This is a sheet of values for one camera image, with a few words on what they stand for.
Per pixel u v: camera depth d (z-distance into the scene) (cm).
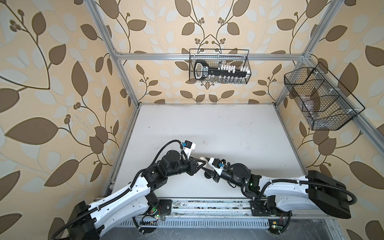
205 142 99
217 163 60
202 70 84
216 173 65
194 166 63
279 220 71
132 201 50
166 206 74
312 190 43
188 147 66
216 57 89
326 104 72
